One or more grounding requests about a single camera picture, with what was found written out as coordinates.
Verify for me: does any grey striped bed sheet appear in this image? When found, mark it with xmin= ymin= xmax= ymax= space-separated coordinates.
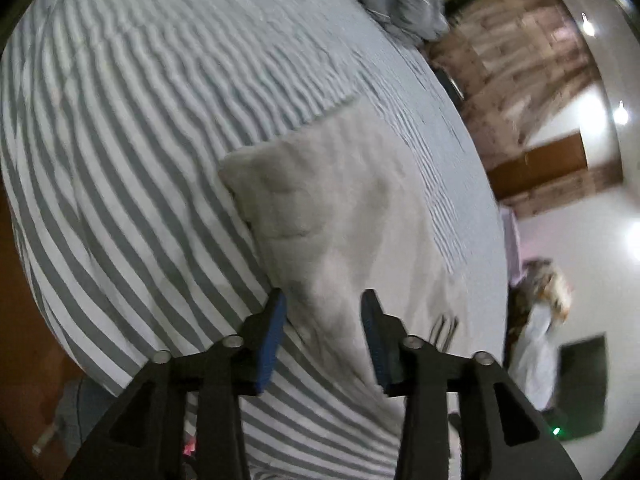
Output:
xmin=0 ymin=0 xmax=510 ymax=480

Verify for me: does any person's grey trouser leg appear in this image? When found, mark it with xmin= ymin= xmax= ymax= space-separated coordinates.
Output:
xmin=54 ymin=377 xmax=118 ymax=447

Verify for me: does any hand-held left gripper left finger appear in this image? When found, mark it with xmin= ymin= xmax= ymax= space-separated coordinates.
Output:
xmin=64 ymin=287 xmax=288 ymax=480

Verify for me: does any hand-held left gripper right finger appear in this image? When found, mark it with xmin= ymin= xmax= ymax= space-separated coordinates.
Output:
xmin=360 ymin=288 xmax=584 ymax=480

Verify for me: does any purple cloth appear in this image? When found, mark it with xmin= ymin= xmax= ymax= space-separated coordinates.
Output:
xmin=500 ymin=207 xmax=527 ymax=288

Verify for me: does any pink patterned curtain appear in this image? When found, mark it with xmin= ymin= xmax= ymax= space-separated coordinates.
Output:
xmin=424 ymin=0 xmax=601 ymax=161

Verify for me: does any black screen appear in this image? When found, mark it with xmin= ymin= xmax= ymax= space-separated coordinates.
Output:
xmin=541 ymin=332 xmax=609 ymax=442

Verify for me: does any floral cloth bundle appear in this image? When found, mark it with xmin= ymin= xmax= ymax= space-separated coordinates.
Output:
xmin=507 ymin=257 xmax=574 ymax=323

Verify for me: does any brown wooden door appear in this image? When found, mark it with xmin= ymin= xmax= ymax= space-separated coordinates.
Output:
xmin=486 ymin=130 xmax=589 ymax=192

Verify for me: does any striped beige curtain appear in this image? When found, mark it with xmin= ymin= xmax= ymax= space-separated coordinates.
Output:
xmin=500 ymin=160 xmax=624 ymax=219

